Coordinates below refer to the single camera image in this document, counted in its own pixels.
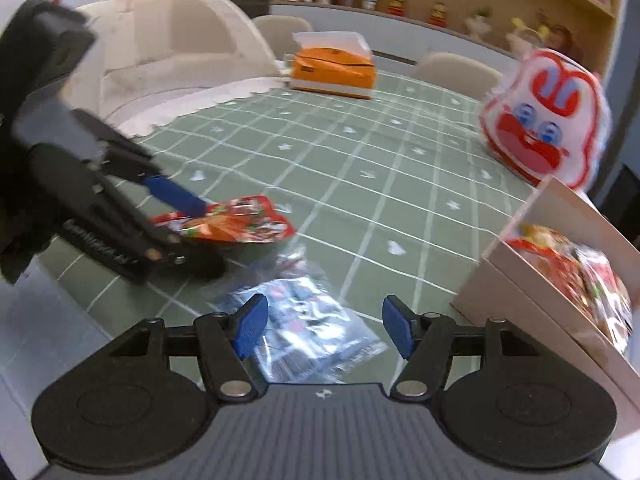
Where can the red yellow figurine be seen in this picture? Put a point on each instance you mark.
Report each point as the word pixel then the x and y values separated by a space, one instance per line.
pixel 439 15
pixel 396 5

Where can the beige chair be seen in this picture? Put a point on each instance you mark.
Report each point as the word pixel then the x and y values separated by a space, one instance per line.
pixel 280 35
pixel 450 72

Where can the white yellow-eared toy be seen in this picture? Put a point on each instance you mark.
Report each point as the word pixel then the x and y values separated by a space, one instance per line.
pixel 522 35

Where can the white vase with plant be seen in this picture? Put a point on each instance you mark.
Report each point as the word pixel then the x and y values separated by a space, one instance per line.
pixel 477 25

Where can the pink cardboard box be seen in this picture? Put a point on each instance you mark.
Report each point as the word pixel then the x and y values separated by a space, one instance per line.
pixel 525 300

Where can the pile of snack packets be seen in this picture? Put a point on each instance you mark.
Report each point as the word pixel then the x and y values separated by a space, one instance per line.
pixel 560 255

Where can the green checked tablecloth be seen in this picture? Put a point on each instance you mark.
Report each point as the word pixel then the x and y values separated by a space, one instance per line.
pixel 350 170

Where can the red pouch white label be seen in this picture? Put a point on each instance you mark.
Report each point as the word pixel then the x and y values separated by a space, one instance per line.
pixel 240 225

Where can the red rabbit face bag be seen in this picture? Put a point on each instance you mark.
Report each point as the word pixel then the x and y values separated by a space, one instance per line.
pixel 540 125

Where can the white lace-edged cover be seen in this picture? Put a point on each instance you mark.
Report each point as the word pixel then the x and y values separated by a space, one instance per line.
pixel 175 60

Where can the orange tissue box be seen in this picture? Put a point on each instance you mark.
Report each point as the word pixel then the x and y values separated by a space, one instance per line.
pixel 330 72

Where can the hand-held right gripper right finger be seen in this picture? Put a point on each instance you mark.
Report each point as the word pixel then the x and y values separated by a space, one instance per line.
pixel 398 327

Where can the brown stuffed toy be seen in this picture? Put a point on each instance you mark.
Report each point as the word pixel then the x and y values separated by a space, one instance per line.
pixel 562 35

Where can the blue cubes clear packet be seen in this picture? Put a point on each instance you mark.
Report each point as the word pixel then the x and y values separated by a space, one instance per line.
pixel 310 320

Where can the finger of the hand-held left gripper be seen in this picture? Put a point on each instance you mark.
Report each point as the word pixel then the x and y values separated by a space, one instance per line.
pixel 175 195
pixel 185 262

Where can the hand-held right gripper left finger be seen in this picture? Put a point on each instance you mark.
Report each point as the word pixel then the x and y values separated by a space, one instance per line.
pixel 250 327

